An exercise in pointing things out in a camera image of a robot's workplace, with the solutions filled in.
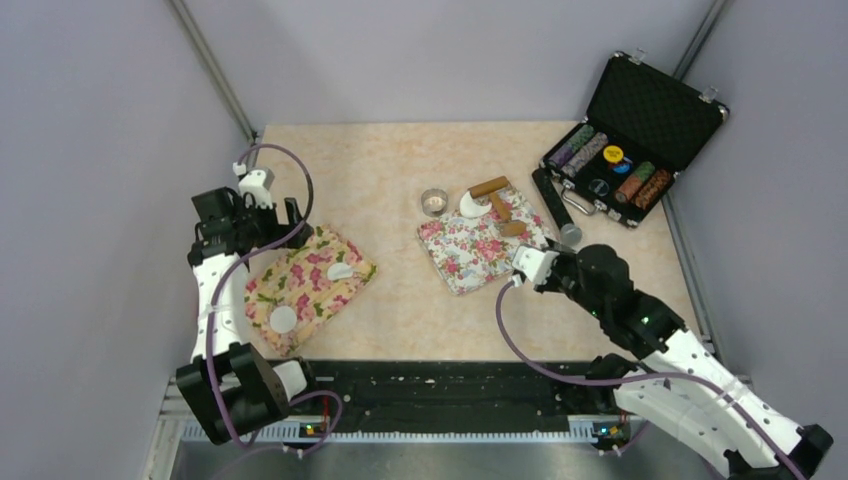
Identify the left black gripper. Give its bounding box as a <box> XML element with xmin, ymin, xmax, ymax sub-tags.
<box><xmin>233</xmin><ymin>194</ymin><xmax>313</xmax><ymax>249</ymax></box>

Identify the wooden dough roller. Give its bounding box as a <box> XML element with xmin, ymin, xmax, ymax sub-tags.
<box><xmin>468</xmin><ymin>176</ymin><xmax>527</xmax><ymax>238</ymax></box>

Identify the floral tray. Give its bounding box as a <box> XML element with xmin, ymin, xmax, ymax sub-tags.
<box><xmin>416</xmin><ymin>186</ymin><xmax>555</xmax><ymax>296</ymax></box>

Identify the cut round dough wrapper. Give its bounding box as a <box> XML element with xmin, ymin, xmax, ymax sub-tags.
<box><xmin>327</xmin><ymin>262</ymin><xmax>357</xmax><ymax>282</ymax></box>

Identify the white dough ball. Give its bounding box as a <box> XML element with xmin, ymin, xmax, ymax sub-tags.
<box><xmin>459</xmin><ymin>190</ymin><xmax>492</xmax><ymax>219</ymax></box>

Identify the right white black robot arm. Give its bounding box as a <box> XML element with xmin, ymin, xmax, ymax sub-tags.
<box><xmin>513</xmin><ymin>244</ymin><xmax>834</xmax><ymax>479</ymax></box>

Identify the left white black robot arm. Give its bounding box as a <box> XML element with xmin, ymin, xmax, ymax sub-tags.
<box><xmin>175</xmin><ymin>187</ymin><xmax>321</xmax><ymax>445</ymax></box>

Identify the black microphone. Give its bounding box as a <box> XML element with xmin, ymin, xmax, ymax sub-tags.
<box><xmin>531</xmin><ymin>167</ymin><xmax>583</xmax><ymax>247</ymax></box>

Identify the folded floral cloth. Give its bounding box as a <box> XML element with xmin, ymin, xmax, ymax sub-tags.
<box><xmin>245</xmin><ymin>225</ymin><xmax>378</xmax><ymax>357</ymax></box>

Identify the white round disc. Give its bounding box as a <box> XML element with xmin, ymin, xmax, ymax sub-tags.
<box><xmin>268</xmin><ymin>305</ymin><xmax>298</xmax><ymax>335</ymax></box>

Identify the purple poker chip stack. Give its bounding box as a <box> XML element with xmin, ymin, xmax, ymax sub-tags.
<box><xmin>546</xmin><ymin>124</ymin><xmax>595</xmax><ymax>168</ymax></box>

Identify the blue poker chip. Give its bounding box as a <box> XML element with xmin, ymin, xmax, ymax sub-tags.
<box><xmin>611</xmin><ymin>158</ymin><xmax>633</xmax><ymax>174</ymax></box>

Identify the yellow dealer button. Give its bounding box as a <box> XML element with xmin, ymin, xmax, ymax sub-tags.
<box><xmin>603</xmin><ymin>145</ymin><xmax>624</xmax><ymax>164</ymax></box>

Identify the green poker chip stack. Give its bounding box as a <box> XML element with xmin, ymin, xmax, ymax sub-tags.
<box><xmin>614</xmin><ymin>162</ymin><xmax>656</xmax><ymax>204</ymax></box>

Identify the brown poker chip stack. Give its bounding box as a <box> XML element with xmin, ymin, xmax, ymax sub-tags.
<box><xmin>633</xmin><ymin>170</ymin><xmax>673</xmax><ymax>210</ymax></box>

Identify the grey poker chip stack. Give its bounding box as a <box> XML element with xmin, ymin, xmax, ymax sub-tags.
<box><xmin>562</xmin><ymin>132</ymin><xmax>609</xmax><ymax>178</ymax></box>

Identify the black poker chip case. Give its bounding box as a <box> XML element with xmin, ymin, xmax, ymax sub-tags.
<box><xmin>537</xmin><ymin>51</ymin><xmax>730</xmax><ymax>229</ymax></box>

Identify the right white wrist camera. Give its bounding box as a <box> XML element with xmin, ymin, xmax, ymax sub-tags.
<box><xmin>511</xmin><ymin>245</ymin><xmax>559</xmax><ymax>286</ymax></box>

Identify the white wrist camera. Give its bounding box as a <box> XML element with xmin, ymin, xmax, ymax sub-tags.
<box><xmin>511</xmin><ymin>245</ymin><xmax>559</xmax><ymax>286</ymax></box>
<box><xmin>232</xmin><ymin>162</ymin><xmax>275</xmax><ymax>209</ymax></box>

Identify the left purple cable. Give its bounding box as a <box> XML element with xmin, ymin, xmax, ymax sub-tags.
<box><xmin>203</xmin><ymin>143</ymin><xmax>344</xmax><ymax>480</ymax></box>

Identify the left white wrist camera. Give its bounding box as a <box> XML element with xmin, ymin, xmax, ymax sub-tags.
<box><xmin>232</xmin><ymin>162</ymin><xmax>275</xmax><ymax>209</ymax></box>

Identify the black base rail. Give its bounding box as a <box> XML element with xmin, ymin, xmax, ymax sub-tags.
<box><xmin>293</xmin><ymin>360</ymin><xmax>639</xmax><ymax>441</ymax></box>

